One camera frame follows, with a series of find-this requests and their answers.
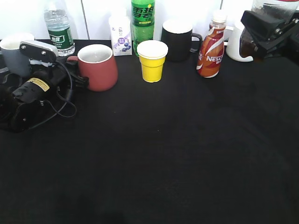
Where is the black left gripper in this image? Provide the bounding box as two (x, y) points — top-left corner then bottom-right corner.
(29, 57), (89, 102)

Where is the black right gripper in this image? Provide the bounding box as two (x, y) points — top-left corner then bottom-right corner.
(240, 10), (299, 58)

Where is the red ceramic mug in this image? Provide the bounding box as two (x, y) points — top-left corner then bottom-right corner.
(67, 44), (118, 92)

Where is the dark cola bottle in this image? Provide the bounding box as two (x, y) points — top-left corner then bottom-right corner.
(239, 0), (299, 63)

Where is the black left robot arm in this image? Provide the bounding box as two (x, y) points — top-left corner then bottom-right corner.
(0, 60), (89, 133)

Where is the yellow paper cup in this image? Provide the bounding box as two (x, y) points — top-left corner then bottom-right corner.
(137, 40), (168, 83)

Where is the green Sprite bottle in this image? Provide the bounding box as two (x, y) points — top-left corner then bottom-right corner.
(131, 0), (155, 57)

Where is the white ceramic mug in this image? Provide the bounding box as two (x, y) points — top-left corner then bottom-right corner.
(224, 21), (253, 63)

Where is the clear water bottle green label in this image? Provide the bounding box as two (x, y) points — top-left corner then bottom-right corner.
(43, 0), (75, 57)

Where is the brown Nescafe coffee bottle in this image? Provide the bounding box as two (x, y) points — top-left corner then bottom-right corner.
(196, 9), (227, 78)

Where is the grey ceramic mug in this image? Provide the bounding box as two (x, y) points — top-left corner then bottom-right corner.
(0, 33), (35, 77)

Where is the white yogurt carton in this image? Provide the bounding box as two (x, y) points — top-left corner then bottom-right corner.
(108, 7), (133, 56)

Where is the black ceramic mug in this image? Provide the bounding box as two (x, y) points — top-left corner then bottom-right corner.
(161, 19), (203, 62)

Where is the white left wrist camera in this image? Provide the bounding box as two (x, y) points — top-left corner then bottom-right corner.
(19, 40), (59, 67)

